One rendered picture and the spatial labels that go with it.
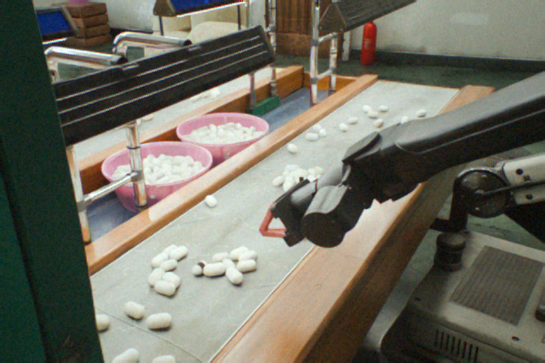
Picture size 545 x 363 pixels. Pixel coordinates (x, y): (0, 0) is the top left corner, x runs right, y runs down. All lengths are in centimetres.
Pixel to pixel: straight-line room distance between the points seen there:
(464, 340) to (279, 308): 61
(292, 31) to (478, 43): 188
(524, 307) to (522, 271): 15
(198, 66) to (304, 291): 41
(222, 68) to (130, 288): 41
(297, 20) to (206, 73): 505
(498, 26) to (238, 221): 465
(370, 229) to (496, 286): 50
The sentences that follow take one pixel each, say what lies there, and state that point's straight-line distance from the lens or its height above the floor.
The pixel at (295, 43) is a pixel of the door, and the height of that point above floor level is 13.
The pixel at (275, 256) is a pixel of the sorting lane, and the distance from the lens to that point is 98.
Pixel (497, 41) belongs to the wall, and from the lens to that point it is 556.
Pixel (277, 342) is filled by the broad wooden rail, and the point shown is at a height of 76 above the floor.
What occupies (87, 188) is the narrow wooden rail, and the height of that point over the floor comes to 71.
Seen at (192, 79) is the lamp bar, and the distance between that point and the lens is 88.
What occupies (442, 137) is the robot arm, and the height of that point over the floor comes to 109.
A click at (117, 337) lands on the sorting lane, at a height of 74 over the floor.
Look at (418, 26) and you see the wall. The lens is 563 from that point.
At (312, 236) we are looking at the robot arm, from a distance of 67.
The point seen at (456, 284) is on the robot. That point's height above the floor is 48.
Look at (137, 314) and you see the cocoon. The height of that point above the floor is 75.
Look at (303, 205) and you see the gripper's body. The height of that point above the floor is 94.
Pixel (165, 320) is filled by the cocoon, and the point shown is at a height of 76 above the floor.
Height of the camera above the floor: 129
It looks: 26 degrees down
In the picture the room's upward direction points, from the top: 1 degrees counter-clockwise
